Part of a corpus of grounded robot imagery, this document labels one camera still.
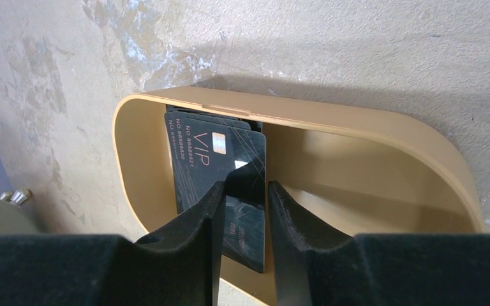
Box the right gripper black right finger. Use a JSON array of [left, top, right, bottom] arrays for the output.
[[268, 181, 490, 305]]

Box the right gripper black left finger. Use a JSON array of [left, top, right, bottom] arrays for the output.
[[0, 181, 225, 305]]

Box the black credit card stack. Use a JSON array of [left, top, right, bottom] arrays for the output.
[[164, 108, 267, 218]]

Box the tan oval tray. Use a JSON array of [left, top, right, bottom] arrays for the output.
[[112, 86, 485, 306]]

